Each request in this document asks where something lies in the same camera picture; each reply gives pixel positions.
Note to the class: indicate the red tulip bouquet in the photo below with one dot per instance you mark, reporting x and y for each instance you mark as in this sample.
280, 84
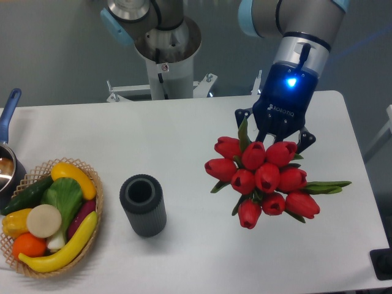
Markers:
267, 179

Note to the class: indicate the white frame at right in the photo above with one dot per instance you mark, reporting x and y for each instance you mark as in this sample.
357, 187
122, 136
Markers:
379, 140

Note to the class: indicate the green cucumber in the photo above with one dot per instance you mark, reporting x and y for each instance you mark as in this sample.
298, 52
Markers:
28, 197

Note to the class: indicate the dark grey ribbed vase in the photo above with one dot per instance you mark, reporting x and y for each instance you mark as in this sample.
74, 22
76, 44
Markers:
142, 199

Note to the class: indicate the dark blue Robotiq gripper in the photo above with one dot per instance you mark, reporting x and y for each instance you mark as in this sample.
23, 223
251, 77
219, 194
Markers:
280, 110

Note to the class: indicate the purple eggplant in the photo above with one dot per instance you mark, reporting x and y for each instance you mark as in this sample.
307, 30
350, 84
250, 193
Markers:
85, 209

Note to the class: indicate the yellow bell pepper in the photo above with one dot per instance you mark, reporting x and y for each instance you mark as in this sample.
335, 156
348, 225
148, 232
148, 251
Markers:
15, 224

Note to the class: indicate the orange fruit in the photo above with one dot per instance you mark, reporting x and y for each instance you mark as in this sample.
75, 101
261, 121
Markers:
29, 245

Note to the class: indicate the black device at edge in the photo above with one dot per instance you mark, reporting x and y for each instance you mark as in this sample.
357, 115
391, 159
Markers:
381, 261

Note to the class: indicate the long yellow banana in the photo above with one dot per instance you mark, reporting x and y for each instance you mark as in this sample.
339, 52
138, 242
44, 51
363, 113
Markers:
68, 253

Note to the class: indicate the green leafy bok choy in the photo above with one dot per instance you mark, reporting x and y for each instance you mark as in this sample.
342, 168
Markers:
66, 195

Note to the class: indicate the beige round disc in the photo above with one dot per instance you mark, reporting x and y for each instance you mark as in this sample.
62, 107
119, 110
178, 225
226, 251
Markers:
44, 221

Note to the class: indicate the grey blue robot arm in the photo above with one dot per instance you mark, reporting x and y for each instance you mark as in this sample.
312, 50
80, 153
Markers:
307, 28

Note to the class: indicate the woven wicker basket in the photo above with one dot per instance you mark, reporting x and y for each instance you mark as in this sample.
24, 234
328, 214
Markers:
39, 172

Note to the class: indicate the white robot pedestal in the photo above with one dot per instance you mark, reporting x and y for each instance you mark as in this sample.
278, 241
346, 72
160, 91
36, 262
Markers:
169, 58

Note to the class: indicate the blue handled saucepan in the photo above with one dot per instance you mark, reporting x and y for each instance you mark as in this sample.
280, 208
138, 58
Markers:
12, 171

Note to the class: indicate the yellow squash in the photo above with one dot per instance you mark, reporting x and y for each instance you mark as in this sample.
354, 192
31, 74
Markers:
67, 170

